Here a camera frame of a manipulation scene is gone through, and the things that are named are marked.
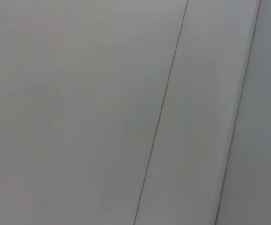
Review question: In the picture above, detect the white backdrop panel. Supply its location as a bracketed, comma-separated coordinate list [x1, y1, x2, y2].
[133, 0, 260, 225]
[215, 0, 271, 225]
[0, 0, 189, 225]

